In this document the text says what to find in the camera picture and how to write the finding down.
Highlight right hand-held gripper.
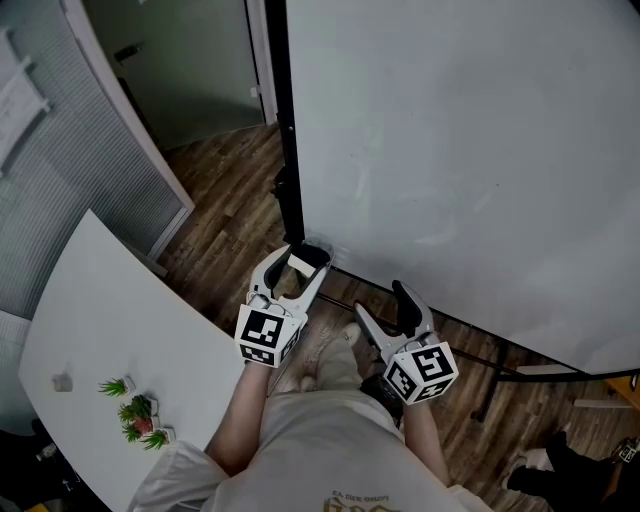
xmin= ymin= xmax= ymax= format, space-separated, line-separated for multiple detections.
xmin=354 ymin=279 xmax=460 ymax=407

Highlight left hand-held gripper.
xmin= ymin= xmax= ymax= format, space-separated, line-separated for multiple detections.
xmin=233 ymin=244 xmax=332 ymax=370

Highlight person's right forearm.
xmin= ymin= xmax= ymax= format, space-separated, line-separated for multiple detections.
xmin=399 ymin=399 xmax=454 ymax=486

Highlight person's left forearm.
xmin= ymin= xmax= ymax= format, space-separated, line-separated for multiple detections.
xmin=204 ymin=362 xmax=274 ymax=476

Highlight whiteboard on black stand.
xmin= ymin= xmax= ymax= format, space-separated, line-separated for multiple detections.
xmin=264 ymin=0 xmax=640 ymax=421

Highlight person's beige trousers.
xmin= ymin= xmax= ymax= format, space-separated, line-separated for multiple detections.
xmin=269 ymin=324 xmax=381 ymax=401

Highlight black waist device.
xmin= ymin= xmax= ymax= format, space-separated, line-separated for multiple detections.
xmin=359 ymin=374 xmax=404 ymax=426

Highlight white table leg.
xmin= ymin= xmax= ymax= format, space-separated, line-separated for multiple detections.
xmin=122 ymin=239 xmax=169 ymax=279

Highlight person's white t-shirt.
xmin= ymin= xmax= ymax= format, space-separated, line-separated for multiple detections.
xmin=127 ymin=389 xmax=496 ymax=512

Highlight white furniture foot bar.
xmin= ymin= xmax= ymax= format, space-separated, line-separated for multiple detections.
xmin=517 ymin=363 xmax=581 ymax=377

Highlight dark green potted succulent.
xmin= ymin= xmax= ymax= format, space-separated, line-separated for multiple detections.
xmin=118 ymin=394 xmax=160 ymax=421

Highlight spiky green potted plant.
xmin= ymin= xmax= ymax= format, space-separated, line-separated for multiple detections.
xmin=140 ymin=427 xmax=176 ymax=451
xmin=98 ymin=375 xmax=136 ymax=399

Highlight frosted glass door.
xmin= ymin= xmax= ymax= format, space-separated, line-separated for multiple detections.
xmin=82 ymin=0 xmax=266 ymax=151

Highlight yellow wooden cabinet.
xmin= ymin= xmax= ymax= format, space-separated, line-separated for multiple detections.
xmin=604 ymin=372 xmax=640 ymax=401

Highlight black office chair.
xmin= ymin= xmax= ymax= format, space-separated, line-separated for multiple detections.
xmin=0 ymin=419 xmax=81 ymax=512

